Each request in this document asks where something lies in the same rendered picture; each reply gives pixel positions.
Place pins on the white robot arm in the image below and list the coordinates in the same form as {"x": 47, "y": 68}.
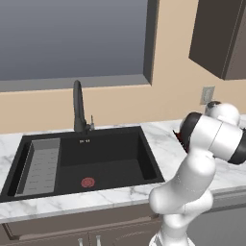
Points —
{"x": 192, "y": 189}

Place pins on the black kitchen sink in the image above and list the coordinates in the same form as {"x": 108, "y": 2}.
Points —
{"x": 105, "y": 160}

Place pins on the dark grey sink faucet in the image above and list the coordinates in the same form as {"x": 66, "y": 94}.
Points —
{"x": 78, "y": 109}

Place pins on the red sink drain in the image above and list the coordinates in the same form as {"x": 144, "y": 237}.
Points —
{"x": 88, "y": 182}

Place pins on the grey sink tray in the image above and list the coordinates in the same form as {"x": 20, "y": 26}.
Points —
{"x": 41, "y": 169}

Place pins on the brown base cupboard door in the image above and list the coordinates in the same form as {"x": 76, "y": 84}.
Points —
{"x": 44, "y": 238}
{"x": 125, "y": 235}

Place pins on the grey dishwasher front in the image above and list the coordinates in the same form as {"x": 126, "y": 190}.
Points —
{"x": 221, "y": 224}

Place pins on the grey wall outlet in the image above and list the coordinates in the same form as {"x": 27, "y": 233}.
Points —
{"x": 207, "y": 94}

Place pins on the dark brown wall cupboard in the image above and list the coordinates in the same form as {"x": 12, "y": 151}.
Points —
{"x": 221, "y": 35}

